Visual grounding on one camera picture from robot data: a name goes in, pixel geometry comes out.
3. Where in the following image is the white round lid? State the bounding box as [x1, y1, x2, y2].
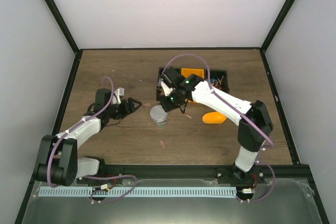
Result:
[150, 105, 168, 121]

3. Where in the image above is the yellow bin with star candies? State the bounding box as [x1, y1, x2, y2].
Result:
[181, 68, 205, 79]

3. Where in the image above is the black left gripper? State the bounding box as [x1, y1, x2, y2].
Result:
[107, 98, 142, 120]

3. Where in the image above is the clear plastic cup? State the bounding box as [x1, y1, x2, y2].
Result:
[150, 105, 169, 126]

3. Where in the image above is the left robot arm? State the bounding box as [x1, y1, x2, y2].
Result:
[33, 88, 142, 187]

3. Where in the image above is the black bin with lollipops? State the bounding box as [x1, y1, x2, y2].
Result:
[205, 69, 229, 93]

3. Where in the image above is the light blue slotted rail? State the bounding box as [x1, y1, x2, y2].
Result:
[37, 186, 237, 198]

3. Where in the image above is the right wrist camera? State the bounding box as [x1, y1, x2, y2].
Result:
[160, 80, 173, 97]

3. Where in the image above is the black bin with popsicle candies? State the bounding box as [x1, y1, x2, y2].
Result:
[156, 67, 164, 101]

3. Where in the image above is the black frame base bar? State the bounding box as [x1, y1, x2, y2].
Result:
[33, 163, 310, 185]

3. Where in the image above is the orange plastic scoop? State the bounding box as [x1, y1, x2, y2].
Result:
[202, 112, 227, 124]

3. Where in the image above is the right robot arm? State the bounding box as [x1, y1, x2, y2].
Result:
[158, 67, 274, 184]

